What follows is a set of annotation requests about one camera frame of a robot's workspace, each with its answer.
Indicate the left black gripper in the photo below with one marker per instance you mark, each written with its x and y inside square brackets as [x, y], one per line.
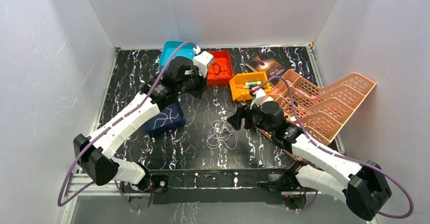
[196, 82]

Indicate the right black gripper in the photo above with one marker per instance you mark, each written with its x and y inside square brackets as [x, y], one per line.
[235, 120]

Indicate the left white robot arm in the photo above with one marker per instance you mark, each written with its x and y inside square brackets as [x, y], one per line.
[96, 152]

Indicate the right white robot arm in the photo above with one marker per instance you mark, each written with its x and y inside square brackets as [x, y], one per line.
[362, 187]

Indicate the teal plastic box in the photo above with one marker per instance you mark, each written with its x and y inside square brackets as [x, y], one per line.
[170, 46]

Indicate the black clip in bin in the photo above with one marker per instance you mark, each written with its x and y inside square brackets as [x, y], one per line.
[253, 89]

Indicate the yellow parts bin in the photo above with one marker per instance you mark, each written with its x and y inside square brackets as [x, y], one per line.
[241, 83]

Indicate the red plastic box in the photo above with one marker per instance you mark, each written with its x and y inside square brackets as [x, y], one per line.
[221, 71]

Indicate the green white marker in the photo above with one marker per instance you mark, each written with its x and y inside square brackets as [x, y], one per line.
[253, 83]

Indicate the navy blue plastic box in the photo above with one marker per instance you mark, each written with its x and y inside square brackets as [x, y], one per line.
[171, 118]

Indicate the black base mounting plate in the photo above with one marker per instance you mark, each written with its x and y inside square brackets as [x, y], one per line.
[218, 185]

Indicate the pink tiered file rack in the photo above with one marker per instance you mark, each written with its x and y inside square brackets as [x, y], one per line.
[322, 110]

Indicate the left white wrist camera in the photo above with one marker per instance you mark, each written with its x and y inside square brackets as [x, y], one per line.
[203, 60]

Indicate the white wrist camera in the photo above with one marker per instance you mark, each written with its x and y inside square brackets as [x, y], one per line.
[258, 98]
[203, 60]

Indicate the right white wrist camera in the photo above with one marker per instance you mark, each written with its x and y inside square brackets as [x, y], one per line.
[258, 98]

